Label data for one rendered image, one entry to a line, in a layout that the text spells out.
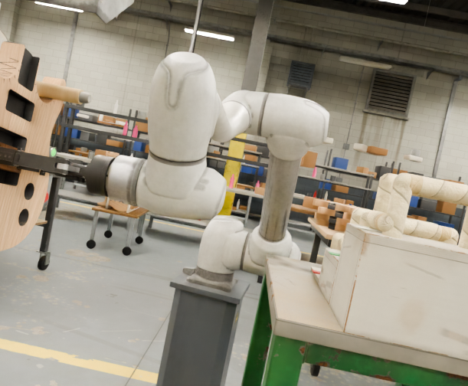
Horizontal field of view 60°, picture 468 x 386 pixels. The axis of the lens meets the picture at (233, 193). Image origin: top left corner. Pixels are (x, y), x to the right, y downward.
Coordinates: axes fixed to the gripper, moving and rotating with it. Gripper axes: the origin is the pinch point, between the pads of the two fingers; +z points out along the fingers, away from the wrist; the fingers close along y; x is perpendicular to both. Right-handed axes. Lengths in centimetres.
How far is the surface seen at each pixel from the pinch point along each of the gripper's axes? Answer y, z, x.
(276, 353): -3, -56, -25
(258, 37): 664, -5, 337
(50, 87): 9.8, 0.6, 17.1
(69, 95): 9.8, -3.8, 16.2
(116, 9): 2.6, -13.1, 33.4
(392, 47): 1058, -360, 555
